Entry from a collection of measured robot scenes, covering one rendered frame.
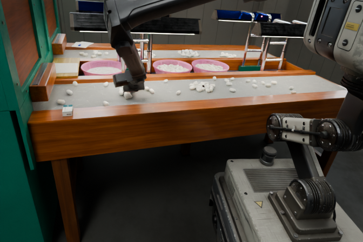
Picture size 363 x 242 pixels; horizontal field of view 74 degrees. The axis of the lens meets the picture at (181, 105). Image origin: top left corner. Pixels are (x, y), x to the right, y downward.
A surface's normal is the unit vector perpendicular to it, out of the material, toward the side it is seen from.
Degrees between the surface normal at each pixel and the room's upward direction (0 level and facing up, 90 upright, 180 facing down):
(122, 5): 57
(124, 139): 90
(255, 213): 0
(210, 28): 90
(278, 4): 90
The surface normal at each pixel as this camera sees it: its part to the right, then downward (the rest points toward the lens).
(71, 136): 0.32, 0.46
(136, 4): -0.06, -0.11
